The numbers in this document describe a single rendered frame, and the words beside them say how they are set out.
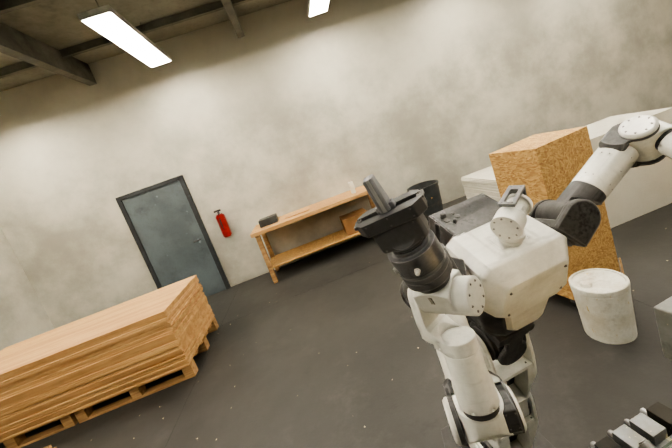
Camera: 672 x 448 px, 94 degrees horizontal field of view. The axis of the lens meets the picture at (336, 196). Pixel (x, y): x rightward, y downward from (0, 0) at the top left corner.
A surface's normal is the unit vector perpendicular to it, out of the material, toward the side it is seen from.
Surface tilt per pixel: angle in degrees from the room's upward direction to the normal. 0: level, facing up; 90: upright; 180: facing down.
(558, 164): 90
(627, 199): 90
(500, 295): 101
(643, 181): 90
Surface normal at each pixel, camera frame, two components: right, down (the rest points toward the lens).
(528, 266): 0.08, -0.29
